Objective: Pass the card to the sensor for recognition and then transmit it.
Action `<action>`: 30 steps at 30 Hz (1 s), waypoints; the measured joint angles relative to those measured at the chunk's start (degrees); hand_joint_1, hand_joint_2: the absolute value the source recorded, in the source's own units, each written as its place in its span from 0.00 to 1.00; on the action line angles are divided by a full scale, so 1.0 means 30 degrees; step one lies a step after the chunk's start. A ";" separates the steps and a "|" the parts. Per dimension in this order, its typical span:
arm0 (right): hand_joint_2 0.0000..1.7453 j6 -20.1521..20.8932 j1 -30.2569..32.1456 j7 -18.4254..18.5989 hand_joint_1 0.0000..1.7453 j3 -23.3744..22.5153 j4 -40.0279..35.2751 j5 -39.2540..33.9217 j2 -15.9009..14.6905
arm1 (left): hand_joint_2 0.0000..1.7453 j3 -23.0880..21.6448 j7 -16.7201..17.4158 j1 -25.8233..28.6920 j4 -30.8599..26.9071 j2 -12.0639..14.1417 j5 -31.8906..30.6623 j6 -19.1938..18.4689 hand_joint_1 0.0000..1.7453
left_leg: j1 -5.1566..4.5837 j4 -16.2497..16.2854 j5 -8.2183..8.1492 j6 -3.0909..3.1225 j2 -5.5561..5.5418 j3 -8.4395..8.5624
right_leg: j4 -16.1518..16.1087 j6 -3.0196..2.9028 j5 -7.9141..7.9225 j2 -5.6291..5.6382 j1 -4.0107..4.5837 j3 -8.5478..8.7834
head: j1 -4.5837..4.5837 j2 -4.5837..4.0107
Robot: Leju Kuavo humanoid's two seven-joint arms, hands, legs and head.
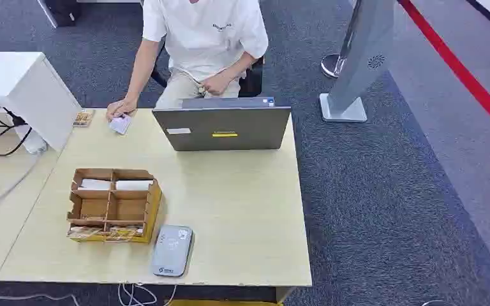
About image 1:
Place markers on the person's left hand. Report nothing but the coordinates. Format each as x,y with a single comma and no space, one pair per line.
216,84

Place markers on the person's right hand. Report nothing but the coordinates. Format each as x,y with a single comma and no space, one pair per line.
120,107

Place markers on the black chair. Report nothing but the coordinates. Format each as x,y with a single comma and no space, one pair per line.
251,78

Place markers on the grey laptop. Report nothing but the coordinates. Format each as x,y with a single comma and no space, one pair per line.
224,126

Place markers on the person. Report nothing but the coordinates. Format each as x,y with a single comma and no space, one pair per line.
205,38

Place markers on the white card stack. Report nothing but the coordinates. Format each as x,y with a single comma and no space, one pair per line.
134,185
95,184

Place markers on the white power adapter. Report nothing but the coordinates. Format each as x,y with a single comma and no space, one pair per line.
33,143

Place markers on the white cabinet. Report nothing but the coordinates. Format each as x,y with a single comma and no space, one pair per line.
25,93

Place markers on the wooden card box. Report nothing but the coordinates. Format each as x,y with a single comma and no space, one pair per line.
114,207

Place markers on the chrome stanchion base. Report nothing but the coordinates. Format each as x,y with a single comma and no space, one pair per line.
333,65

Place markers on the printed card stack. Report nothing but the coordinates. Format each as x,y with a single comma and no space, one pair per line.
125,232
85,232

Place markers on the grey kiosk stand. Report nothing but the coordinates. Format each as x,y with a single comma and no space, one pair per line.
357,63

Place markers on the grey card reader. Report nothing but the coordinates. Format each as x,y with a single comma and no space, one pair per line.
172,251

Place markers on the red floor tape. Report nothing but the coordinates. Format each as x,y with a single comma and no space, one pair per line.
460,69

